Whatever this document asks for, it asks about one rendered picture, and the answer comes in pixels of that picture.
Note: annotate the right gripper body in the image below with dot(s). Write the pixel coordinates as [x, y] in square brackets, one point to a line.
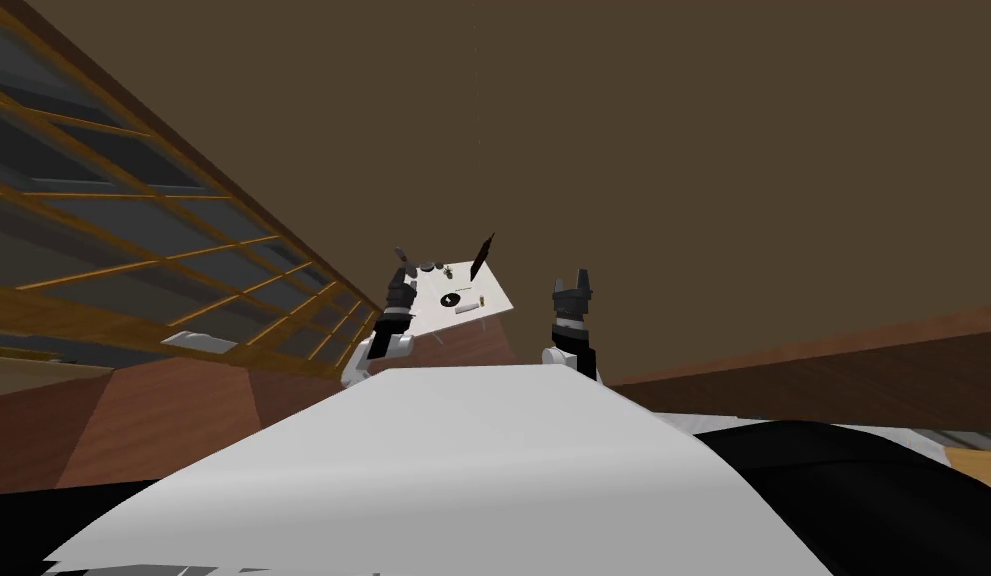
[572, 304]

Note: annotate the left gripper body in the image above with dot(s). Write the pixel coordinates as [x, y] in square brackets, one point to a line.
[400, 292]

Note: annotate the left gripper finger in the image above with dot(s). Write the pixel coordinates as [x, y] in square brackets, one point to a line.
[412, 268]
[400, 255]

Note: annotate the white table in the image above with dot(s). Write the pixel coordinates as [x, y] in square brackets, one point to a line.
[431, 308]

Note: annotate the black round disc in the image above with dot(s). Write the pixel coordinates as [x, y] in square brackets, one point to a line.
[450, 301]

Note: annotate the small grey block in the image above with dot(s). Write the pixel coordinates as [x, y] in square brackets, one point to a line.
[466, 309]

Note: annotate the dark brown long stick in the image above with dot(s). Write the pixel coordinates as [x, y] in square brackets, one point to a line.
[480, 256]

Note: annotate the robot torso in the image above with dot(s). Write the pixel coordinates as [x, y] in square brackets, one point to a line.
[463, 472]

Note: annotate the window with wooden frame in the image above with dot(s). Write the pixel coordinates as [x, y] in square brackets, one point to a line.
[143, 216]

